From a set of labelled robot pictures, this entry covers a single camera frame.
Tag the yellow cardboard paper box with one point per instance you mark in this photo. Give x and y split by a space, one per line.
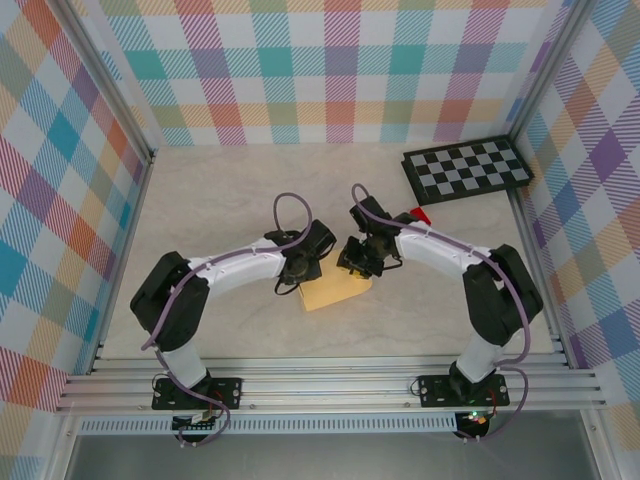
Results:
330 295

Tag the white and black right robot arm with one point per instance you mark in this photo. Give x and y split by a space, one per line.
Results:
440 252

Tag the aluminium corner post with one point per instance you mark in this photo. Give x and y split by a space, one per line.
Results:
548 70
117 90

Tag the small circuit board with LEDs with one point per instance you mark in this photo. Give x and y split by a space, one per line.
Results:
475 417

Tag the black grey checkerboard panel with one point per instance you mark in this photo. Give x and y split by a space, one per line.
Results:
467 170

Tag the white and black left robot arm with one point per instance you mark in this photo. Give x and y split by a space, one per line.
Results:
235 267

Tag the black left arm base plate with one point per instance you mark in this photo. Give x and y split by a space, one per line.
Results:
230 392

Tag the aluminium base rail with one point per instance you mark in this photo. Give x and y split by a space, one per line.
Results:
325 385

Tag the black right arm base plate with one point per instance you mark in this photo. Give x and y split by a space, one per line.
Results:
435 390

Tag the red block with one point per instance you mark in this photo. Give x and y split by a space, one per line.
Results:
421 216

